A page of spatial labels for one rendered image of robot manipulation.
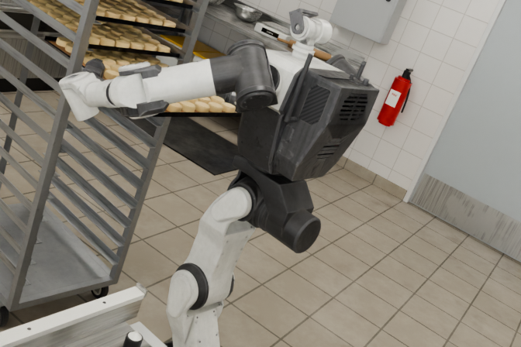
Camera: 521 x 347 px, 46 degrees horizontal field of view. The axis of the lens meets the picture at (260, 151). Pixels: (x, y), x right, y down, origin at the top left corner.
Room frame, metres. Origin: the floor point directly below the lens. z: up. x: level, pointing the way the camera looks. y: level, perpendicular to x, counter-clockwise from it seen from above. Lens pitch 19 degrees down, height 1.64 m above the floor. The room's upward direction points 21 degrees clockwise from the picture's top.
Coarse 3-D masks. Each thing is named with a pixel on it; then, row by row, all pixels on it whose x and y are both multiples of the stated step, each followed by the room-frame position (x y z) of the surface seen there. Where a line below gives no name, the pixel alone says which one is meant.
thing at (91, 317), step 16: (144, 288) 1.08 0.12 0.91; (96, 304) 0.99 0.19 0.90; (112, 304) 1.00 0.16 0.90; (128, 304) 1.04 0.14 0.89; (48, 320) 0.90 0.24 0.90; (64, 320) 0.91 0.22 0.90; (80, 320) 0.94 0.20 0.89; (96, 320) 0.98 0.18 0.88; (112, 320) 1.01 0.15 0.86; (0, 336) 0.82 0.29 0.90; (16, 336) 0.83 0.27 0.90; (32, 336) 0.85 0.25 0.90; (48, 336) 0.88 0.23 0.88; (64, 336) 0.92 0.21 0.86; (80, 336) 0.95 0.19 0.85
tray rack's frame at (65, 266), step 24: (24, 72) 2.36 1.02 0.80; (0, 168) 2.35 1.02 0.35; (0, 216) 2.31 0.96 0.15; (24, 216) 2.38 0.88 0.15; (48, 216) 2.46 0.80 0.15; (0, 240) 2.15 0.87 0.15; (48, 240) 2.27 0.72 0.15; (72, 240) 2.34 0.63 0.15; (0, 264) 2.00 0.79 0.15; (48, 264) 2.11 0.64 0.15; (72, 264) 2.17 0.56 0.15; (96, 264) 2.24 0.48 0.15; (0, 288) 1.87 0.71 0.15; (24, 288) 1.92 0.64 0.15; (48, 288) 1.97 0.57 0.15; (72, 288) 2.02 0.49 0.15; (96, 288) 2.11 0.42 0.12
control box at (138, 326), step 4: (136, 324) 1.06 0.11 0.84; (140, 324) 1.06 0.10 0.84; (136, 328) 1.04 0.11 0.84; (140, 328) 1.05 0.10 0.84; (144, 328) 1.05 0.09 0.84; (140, 332) 1.04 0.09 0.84; (144, 332) 1.04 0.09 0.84; (148, 332) 1.04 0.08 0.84; (144, 336) 1.03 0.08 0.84; (148, 336) 1.03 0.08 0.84; (152, 336) 1.04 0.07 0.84; (148, 340) 1.02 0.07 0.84; (152, 340) 1.03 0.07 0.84; (156, 340) 1.03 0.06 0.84; (152, 344) 1.01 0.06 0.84; (156, 344) 1.02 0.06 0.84; (160, 344) 1.02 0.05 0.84
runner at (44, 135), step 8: (0, 96) 2.06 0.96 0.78; (8, 104) 2.03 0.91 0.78; (16, 112) 1.99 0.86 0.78; (24, 112) 1.97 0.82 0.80; (24, 120) 1.96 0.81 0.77; (32, 120) 1.94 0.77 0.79; (32, 128) 1.93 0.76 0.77; (40, 128) 1.90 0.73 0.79; (40, 136) 1.90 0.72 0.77; (48, 136) 1.87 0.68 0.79; (64, 152) 1.85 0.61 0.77
